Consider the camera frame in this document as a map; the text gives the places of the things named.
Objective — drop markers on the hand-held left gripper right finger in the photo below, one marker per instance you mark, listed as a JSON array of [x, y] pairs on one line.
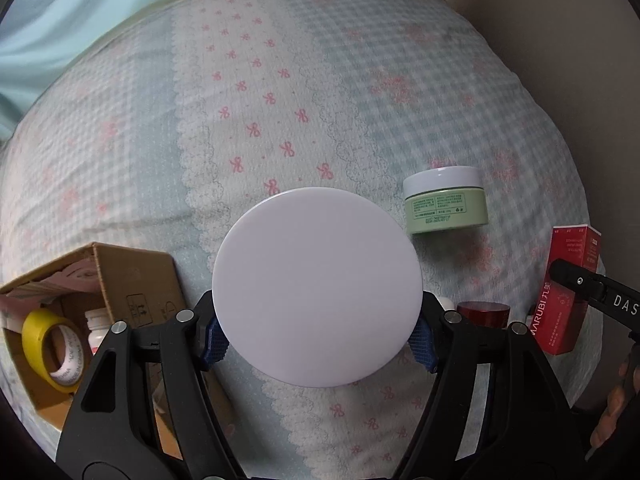
[[421, 346]]

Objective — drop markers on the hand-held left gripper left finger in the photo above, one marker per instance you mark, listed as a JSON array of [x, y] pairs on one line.
[[215, 346]]

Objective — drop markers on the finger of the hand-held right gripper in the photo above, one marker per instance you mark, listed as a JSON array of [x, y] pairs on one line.
[[595, 292]]

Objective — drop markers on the red carton box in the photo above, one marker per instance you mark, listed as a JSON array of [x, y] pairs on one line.
[[567, 320]]

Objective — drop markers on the brown cardboard box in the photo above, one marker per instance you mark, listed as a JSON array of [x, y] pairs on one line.
[[135, 275]]

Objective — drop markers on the person's right hand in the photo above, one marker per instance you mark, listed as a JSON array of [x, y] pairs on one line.
[[611, 412]]

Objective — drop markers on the dark red jar lid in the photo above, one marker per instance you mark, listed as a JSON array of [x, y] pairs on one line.
[[482, 314]]

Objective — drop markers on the white pill bottle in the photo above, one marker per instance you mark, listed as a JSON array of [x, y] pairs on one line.
[[97, 330]]

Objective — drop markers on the green cream jar white lid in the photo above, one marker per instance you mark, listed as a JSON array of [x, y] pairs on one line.
[[445, 207]]

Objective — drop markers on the yellow tape roll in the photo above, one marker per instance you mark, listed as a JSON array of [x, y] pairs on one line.
[[31, 332]]

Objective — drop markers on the checked bow-print bed sheet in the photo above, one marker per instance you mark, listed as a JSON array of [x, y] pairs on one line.
[[310, 100]]

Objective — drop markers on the light blue cloth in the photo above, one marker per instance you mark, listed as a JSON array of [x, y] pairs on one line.
[[65, 20]]

